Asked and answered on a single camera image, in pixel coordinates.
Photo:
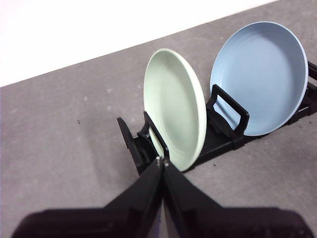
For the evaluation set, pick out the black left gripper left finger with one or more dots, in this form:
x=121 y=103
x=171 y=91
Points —
x=119 y=218

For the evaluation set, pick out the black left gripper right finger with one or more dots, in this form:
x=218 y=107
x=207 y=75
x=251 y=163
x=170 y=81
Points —
x=223 y=220

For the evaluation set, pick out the pale green plate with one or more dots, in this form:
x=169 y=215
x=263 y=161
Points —
x=173 y=106

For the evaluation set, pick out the light blue plate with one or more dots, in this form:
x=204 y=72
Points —
x=260 y=79

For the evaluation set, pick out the black plastic plate rack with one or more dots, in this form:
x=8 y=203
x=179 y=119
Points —
x=223 y=141

